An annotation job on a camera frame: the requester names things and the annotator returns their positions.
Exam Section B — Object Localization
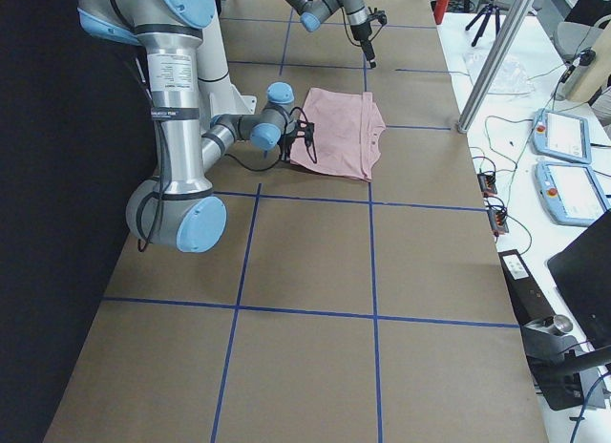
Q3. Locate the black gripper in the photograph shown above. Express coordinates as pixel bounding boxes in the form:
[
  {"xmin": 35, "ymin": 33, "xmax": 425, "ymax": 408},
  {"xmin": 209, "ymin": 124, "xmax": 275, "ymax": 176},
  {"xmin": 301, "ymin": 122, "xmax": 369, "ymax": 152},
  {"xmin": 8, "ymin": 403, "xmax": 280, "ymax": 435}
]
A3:
[
  {"xmin": 278, "ymin": 119, "xmax": 316, "ymax": 161},
  {"xmin": 348, "ymin": 7, "xmax": 387, "ymax": 69}
]

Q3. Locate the pink Snoopy t-shirt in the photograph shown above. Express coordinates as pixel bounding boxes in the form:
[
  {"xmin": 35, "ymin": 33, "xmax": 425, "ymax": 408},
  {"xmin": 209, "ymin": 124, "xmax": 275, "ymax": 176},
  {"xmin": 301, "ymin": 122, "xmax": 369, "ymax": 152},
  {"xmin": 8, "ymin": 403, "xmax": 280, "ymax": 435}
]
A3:
[{"xmin": 289, "ymin": 88, "xmax": 386, "ymax": 181}]

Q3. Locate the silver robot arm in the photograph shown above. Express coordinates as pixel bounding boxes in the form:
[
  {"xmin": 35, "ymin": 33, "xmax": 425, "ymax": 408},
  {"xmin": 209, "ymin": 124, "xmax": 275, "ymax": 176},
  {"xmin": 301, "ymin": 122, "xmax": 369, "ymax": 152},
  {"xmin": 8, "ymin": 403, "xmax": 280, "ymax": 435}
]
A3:
[
  {"xmin": 78, "ymin": 0, "xmax": 314, "ymax": 253},
  {"xmin": 285, "ymin": 0, "xmax": 388, "ymax": 69}
]

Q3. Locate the red cylinder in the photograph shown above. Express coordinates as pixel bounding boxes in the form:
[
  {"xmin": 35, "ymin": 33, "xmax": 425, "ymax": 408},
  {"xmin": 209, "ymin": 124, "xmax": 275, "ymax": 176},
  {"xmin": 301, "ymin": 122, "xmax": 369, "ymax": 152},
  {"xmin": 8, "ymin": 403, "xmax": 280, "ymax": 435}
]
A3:
[{"xmin": 433, "ymin": 0, "xmax": 450, "ymax": 25}]

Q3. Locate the black tripod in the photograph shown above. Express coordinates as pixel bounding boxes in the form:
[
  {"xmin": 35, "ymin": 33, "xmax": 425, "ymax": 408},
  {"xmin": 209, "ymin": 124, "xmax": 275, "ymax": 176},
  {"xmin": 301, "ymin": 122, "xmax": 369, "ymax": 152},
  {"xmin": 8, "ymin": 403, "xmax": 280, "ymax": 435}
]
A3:
[{"xmin": 465, "ymin": 0, "xmax": 501, "ymax": 47}]

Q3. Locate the clear plastic bag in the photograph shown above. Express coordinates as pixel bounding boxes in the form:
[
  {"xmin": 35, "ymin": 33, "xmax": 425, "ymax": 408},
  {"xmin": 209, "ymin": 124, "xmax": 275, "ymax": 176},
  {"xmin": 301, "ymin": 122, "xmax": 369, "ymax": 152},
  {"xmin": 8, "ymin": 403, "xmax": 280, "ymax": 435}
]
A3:
[{"xmin": 463, "ymin": 51, "xmax": 535, "ymax": 95}]

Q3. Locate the orange circuit board upper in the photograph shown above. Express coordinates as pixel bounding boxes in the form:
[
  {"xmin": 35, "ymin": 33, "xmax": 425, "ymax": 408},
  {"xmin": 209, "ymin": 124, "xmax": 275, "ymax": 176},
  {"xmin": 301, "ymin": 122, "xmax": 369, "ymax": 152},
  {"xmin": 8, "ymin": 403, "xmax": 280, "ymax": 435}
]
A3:
[{"xmin": 477, "ymin": 172, "xmax": 497, "ymax": 198}]

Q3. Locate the orange circuit board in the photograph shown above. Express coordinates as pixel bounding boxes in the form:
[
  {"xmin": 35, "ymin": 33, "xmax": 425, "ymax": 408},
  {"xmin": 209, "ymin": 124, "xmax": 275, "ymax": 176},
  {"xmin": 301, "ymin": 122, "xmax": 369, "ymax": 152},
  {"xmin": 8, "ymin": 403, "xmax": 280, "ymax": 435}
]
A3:
[
  {"xmin": 477, "ymin": 172, "xmax": 497, "ymax": 198},
  {"xmin": 486, "ymin": 204, "xmax": 509, "ymax": 238}
]

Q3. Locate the brown paper table cover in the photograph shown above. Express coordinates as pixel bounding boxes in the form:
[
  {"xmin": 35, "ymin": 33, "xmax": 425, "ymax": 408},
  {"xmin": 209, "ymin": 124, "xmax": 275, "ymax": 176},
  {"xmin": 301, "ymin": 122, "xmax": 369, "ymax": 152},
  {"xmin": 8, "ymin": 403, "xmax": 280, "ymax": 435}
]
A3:
[{"xmin": 46, "ymin": 0, "xmax": 547, "ymax": 442}]

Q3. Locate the upper teach pendant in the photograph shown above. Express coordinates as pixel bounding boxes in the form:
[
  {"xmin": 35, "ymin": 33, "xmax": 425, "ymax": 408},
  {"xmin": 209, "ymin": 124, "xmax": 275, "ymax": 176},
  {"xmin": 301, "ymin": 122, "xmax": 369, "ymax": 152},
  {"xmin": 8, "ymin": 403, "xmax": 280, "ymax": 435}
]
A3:
[{"xmin": 531, "ymin": 108, "xmax": 592, "ymax": 164}]

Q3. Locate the teach pendant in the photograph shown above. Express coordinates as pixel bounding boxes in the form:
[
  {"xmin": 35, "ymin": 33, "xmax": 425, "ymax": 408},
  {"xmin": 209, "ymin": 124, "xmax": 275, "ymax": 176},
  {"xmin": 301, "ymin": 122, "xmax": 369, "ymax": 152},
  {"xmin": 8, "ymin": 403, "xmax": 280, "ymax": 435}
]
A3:
[
  {"xmin": 535, "ymin": 161, "xmax": 610, "ymax": 227},
  {"xmin": 531, "ymin": 108, "xmax": 592, "ymax": 164}
]

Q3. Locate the orange circuit board lower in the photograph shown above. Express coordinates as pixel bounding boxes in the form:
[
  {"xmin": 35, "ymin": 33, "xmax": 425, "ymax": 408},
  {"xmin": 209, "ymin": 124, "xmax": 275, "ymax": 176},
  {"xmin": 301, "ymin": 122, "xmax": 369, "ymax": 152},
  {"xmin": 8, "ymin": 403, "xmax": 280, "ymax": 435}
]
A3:
[{"xmin": 486, "ymin": 204, "xmax": 509, "ymax": 238}]

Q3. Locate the lower teach pendant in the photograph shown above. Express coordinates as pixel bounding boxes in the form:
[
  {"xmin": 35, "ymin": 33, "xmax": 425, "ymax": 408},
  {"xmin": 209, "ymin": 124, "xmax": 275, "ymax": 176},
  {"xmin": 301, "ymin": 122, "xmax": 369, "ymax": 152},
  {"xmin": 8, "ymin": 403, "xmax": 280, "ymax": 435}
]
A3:
[{"xmin": 535, "ymin": 161, "xmax": 610, "ymax": 227}]

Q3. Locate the black box device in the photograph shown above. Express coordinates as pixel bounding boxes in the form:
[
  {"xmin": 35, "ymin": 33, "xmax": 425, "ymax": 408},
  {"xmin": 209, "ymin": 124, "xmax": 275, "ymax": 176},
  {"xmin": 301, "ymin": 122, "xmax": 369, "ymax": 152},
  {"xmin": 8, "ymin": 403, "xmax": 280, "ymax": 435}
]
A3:
[{"xmin": 498, "ymin": 249, "xmax": 555, "ymax": 326}]

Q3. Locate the black monitor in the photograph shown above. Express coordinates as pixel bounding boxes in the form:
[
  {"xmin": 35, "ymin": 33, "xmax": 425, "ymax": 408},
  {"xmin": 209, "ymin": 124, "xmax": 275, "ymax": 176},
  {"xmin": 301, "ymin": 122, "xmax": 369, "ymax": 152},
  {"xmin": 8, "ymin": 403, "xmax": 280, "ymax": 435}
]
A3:
[{"xmin": 547, "ymin": 213, "xmax": 610, "ymax": 348}]

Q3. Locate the metal knob stand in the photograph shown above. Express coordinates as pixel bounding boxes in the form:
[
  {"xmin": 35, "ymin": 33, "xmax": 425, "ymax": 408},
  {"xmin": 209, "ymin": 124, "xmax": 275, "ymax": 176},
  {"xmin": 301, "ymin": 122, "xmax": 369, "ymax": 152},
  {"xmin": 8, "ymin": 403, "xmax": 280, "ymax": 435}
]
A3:
[{"xmin": 520, "ymin": 314, "xmax": 577, "ymax": 360}]

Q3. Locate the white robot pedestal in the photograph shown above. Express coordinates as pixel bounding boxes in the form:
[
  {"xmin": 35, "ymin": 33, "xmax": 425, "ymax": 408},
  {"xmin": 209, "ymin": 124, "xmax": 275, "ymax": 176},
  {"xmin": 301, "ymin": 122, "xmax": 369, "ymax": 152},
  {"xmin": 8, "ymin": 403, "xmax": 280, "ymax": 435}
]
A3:
[{"xmin": 197, "ymin": 0, "xmax": 257, "ymax": 131}]

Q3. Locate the aluminium frame post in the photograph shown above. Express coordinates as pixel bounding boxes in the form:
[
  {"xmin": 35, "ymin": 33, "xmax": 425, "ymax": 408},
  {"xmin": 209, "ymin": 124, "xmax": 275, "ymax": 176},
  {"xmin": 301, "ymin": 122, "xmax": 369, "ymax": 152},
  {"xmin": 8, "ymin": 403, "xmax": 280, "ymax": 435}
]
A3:
[{"xmin": 456, "ymin": 0, "xmax": 535, "ymax": 134}]

